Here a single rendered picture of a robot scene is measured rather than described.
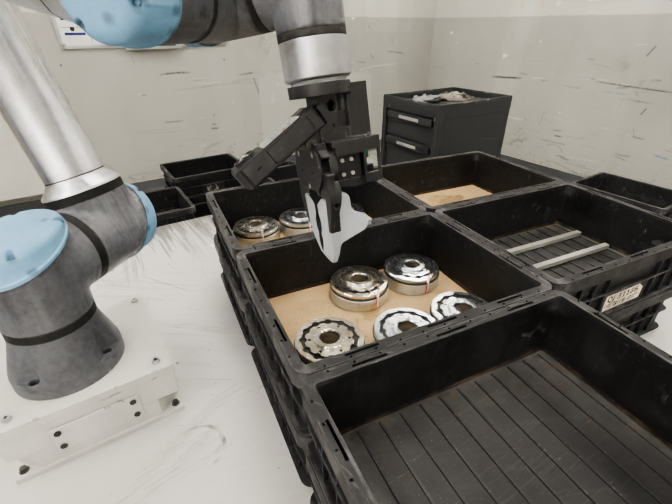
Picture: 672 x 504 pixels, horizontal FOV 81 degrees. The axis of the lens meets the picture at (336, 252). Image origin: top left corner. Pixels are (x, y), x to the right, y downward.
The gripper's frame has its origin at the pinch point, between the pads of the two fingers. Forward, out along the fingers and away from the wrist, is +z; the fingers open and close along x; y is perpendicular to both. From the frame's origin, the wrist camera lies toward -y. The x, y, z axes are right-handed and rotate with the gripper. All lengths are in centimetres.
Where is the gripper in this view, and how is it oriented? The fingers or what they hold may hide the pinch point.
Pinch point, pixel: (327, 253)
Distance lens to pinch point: 50.6
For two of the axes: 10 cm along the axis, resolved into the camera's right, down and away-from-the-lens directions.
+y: 8.9, -2.7, 3.8
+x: -4.5, -2.7, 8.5
